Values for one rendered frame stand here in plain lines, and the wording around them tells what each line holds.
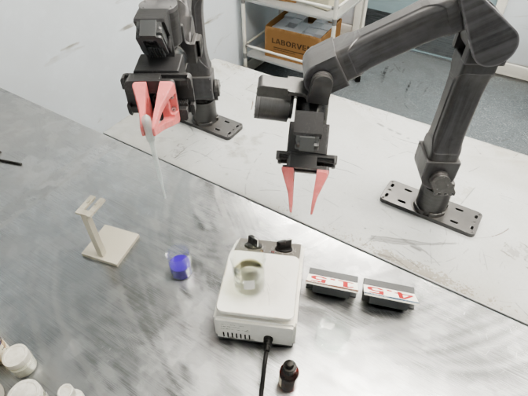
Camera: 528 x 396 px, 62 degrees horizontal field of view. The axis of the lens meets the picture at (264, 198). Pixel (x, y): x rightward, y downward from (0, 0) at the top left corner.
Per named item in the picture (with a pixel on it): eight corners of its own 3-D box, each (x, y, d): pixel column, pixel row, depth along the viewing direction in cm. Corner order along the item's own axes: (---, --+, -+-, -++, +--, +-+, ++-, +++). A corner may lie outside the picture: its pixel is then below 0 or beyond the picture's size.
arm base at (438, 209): (486, 210, 82) (495, 188, 86) (385, 173, 90) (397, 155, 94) (473, 238, 88) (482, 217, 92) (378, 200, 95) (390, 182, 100)
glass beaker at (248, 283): (273, 290, 70) (273, 258, 64) (243, 306, 68) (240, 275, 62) (254, 264, 73) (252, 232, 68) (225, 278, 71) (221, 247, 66)
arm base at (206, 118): (226, 114, 105) (243, 100, 110) (163, 91, 113) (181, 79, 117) (228, 141, 111) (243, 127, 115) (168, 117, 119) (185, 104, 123)
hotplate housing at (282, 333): (237, 246, 87) (235, 218, 81) (304, 253, 85) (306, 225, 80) (212, 352, 71) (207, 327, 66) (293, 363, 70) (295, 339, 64)
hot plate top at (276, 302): (230, 251, 76) (229, 248, 75) (300, 259, 74) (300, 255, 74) (214, 313, 67) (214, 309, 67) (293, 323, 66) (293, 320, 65)
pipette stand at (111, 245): (106, 226, 91) (88, 180, 82) (140, 236, 89) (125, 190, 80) (82, 255, 85) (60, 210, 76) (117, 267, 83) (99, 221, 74)
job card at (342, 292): (309, 268, 83) (311, 254, 80) (357, 277, 81) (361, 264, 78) (304, 295, 79) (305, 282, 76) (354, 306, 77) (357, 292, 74)
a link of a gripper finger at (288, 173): (320, 214, 72) (325, 157, 72) (276, 210, 72) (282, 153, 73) (319, 216, 78) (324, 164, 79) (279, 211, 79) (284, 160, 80)
